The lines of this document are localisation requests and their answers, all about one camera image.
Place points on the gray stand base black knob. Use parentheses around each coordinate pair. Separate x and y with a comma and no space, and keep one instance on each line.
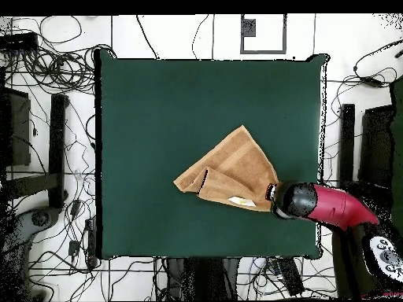
(22,229)

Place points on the black power strip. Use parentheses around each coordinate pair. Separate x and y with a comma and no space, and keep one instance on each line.
(291,276)
(19,41)
(91,239)

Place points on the black rectangular box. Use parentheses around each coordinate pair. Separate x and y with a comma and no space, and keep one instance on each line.
(19,125)
(376,144)

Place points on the dark green table cloth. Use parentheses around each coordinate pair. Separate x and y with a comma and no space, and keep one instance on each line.
(157,125)

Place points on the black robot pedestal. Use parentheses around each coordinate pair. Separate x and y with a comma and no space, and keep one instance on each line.
(204,276)

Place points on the gray square frame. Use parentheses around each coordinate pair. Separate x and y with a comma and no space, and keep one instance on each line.
(263,52)

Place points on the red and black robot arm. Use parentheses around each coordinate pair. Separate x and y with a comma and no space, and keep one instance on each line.
(340,207)

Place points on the black T-shaped stand base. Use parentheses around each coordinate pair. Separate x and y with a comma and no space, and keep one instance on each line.
(346,141)
(58,141)

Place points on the small gray square box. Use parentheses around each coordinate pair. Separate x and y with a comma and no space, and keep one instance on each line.
(248,28)

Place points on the tan terry towel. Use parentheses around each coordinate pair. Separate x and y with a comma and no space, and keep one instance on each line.
(239,163)

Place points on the dark green fabric sheet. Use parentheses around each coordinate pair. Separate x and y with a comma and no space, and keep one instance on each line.
(398,141)

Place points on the small black power adapter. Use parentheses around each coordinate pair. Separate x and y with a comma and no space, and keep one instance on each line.
(75,207)
(74,247)

